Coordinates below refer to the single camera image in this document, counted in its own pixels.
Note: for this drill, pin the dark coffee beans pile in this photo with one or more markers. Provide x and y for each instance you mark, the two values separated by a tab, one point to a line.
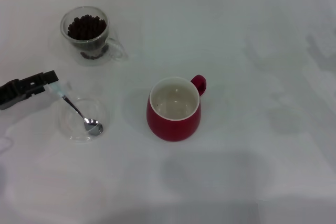
86	27

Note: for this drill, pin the clear double-wall glass cup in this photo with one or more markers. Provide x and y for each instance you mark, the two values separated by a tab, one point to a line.
112	48

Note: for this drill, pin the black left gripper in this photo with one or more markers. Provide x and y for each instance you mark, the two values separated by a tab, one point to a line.
10	95

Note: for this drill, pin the clear glass saucer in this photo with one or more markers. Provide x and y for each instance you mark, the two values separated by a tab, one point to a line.
101	111

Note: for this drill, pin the red ceramic mug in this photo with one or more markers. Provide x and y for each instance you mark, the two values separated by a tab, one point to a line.
173	127

